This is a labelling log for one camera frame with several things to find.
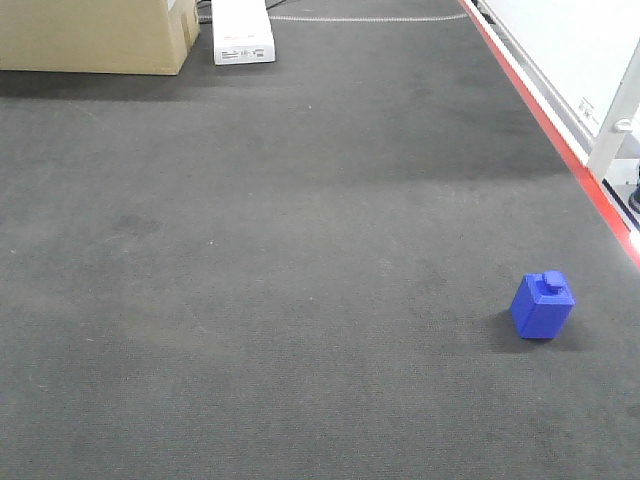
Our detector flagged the blue plastic block part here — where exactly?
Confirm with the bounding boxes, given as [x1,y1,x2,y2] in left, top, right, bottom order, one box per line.
[509,270,576,339]

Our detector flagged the white long carton box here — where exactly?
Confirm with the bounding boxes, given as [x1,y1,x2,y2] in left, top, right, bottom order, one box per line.
[211,0,276,66]

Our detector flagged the brown cardboard box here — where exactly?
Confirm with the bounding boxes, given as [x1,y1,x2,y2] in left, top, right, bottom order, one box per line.
[1,0,200,76]

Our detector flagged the white metal frame post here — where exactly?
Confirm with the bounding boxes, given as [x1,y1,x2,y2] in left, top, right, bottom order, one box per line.
[586,44,639,183]

